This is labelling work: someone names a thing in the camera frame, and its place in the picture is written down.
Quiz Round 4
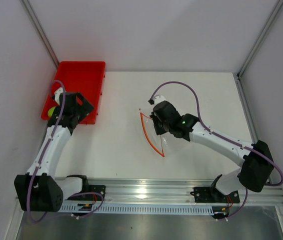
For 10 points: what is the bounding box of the clear zip top bag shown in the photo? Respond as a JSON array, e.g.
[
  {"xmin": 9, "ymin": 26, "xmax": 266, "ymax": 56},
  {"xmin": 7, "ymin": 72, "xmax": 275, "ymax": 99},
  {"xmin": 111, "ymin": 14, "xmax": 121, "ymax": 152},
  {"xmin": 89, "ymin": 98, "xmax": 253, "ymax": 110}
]
[{"xmin": 138, "ymin": 107, "xmax": 192, "ymax": 158}]

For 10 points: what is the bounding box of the green apple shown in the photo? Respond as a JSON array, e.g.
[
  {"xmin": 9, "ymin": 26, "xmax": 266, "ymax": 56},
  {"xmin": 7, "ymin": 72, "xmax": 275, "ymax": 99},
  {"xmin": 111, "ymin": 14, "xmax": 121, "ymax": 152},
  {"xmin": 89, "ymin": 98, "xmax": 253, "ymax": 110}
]
[{"xmin": 47, "ymin": 106, "xmax": 56, "ymax": 118}]

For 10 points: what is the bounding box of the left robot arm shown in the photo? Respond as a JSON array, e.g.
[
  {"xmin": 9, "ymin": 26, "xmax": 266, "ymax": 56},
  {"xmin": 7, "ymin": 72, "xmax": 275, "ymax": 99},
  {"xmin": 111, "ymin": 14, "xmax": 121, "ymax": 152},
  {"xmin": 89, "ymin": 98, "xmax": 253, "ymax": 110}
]
[{"xmin": 14, "ymin": 92, "xmax": 94, "ymax": 212}]

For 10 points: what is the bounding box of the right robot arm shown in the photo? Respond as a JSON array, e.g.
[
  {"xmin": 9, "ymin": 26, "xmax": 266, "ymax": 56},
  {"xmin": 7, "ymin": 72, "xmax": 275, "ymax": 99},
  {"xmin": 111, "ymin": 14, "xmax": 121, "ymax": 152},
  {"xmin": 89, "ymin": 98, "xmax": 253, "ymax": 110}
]
[{"xmin": 150, "ymin": 99, "xmax": 274, "ymax": 202}]

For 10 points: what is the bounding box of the red plastic tray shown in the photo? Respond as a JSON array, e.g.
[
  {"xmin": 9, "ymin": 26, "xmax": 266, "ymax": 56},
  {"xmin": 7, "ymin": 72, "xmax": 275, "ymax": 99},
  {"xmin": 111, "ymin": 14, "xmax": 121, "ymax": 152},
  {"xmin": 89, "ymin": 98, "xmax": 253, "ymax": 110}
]
[{"xmin": 41, "ymin": 61, "xmax": 106, "ymax": 125}]

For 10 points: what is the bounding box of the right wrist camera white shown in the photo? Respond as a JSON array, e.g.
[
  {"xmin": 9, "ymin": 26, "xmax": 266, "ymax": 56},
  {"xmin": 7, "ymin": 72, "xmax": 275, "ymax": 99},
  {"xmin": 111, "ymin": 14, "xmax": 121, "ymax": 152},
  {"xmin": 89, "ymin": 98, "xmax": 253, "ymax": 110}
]
[{"xmin": 148, "ymin": 95, "xmax": 166, "ymax": 106}]

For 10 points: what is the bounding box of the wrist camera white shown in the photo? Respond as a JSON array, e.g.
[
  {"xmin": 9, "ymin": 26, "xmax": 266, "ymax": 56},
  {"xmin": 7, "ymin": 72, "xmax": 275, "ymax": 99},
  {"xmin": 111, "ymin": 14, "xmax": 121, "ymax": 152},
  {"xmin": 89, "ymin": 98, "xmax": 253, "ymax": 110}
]
[
  {"xmin": 52, "ymin": 87, "xmax": 65, "ymax": 105},
  {"xmin": 148, "ymin": 95, "xmax": 166, "ymax": 106}
]

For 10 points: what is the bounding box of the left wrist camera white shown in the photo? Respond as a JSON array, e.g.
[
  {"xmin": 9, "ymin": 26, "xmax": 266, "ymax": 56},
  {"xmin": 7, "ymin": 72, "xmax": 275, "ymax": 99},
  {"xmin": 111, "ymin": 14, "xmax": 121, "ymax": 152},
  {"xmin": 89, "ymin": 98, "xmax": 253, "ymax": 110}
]
[{"xmin": 52, "ymin": 87, "xmax": 65, "ymax": 105}]

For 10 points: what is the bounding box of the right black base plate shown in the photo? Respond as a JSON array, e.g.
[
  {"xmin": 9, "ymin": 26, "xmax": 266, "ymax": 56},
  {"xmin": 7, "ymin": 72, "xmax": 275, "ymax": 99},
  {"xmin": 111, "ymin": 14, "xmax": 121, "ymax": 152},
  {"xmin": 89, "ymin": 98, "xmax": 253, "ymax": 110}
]
[{"xmin": 190, "ymin": 186, "xmax": 240, "ymax": 204}]

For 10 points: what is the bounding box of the aluminium mounting rail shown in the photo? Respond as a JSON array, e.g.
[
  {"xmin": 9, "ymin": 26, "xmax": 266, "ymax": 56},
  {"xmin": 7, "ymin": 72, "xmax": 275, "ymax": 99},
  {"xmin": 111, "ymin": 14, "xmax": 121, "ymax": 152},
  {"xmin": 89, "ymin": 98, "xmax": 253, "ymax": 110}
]
[{"xmin": 15, "ymin": 177, "xmax": 283, "ymax": 207}]

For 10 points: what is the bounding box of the white slotted cable duct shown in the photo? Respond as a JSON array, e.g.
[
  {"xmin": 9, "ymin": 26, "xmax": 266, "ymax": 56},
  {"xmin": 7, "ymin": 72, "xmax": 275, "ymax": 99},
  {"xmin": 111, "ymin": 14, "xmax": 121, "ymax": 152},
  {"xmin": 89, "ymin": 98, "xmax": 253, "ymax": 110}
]
[{"xmin": 59, "ymin": 203, "xmax": 214, "ymax": 216}]

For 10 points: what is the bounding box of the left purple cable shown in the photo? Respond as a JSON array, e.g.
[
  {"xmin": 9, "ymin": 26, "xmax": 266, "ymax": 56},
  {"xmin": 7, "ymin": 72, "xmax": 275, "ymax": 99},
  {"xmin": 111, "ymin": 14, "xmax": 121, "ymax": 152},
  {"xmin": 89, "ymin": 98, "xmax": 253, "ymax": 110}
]
[{"xmin": 27, "ymin": 79, "xmax": 105, "ymax": 223}]

